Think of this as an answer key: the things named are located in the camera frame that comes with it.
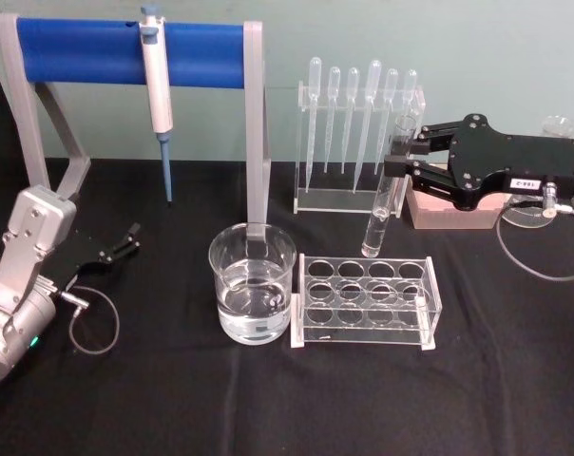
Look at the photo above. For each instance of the pale pink box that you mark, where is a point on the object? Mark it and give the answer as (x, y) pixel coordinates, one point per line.
(453, 221)

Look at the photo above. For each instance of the white and blue micropipette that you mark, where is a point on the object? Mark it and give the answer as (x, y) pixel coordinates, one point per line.
(156, 95)

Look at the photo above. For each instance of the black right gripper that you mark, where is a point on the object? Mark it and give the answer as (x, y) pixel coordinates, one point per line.
(515, 157)

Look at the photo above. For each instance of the glass test tube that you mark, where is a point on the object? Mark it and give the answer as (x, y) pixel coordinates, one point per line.
(375, 230)

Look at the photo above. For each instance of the grey stand with blue bar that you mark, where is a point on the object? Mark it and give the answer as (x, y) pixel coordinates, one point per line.
(78, 52)

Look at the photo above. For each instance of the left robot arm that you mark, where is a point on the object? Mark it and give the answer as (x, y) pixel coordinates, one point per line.
(21, 266)

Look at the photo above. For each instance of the clear plastic dropper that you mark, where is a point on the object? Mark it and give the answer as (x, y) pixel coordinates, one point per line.
(352, 81)
(333, 81)
(315, 71)
(410, 83)
(373, 76)
(390, 83)

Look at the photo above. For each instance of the black table cloth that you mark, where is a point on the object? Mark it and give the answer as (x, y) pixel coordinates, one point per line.
(173, 404)

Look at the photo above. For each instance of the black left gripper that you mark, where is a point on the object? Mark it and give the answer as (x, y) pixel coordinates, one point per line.
(85, 252)

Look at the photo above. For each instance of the clear acrylic dropper rack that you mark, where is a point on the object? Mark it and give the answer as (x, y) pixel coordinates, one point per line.
(334, 202)

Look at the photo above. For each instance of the clear acrylic test tube rack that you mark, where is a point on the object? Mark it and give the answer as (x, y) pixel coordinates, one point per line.
(368, 309)

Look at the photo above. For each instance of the glass beaker with water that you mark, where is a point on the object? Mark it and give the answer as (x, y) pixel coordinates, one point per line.
(252, 294)

